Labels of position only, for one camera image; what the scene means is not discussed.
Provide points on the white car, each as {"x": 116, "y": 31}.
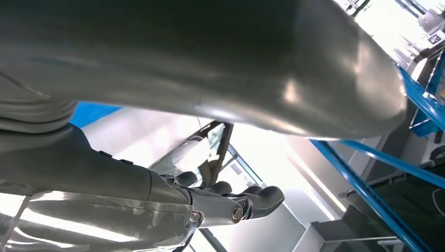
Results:
{"x": 278, "y": 160}

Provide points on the blue metal shelf rack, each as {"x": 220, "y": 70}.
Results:
{"x": 369, "y": 194}

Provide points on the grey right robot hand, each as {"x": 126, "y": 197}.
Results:
{"x": 174, "y": 52}

